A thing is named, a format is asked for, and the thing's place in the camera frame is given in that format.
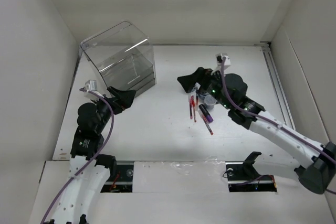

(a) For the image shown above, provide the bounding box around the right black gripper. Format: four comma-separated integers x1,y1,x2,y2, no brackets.
177,67,232,110

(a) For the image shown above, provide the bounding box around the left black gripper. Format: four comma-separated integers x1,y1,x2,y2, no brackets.
91,86,135,132

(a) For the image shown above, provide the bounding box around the small dark glitter jar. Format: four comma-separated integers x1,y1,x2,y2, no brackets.
204,94,217,110

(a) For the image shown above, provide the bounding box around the clear acrylic drawer organizer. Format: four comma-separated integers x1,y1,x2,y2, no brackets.
80,21,156,96

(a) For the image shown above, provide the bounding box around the blue slime jar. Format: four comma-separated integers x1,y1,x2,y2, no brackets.
196,90,208,102

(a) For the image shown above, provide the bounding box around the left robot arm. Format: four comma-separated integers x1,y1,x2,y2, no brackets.
41,87,136,223

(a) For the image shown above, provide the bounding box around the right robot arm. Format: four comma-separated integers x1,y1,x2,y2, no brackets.
177,67,335,195

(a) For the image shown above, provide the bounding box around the red pen middle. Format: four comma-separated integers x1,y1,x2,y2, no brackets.
191,95,197,123

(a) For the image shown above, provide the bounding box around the purple highlighter marker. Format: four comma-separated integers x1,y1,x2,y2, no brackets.
198,104,213,123

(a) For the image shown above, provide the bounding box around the red pen lower right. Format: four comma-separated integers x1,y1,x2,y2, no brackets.
201,114,214,135

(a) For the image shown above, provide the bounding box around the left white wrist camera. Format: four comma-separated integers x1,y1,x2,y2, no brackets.
79,80,98,93

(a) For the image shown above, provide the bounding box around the aluminium rail right side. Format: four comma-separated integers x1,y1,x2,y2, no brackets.
260,42,296,130

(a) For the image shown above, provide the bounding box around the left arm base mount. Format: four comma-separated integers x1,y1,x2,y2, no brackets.
101,162,134,193

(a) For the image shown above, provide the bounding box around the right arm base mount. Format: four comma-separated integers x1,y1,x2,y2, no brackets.
222,152,277,193

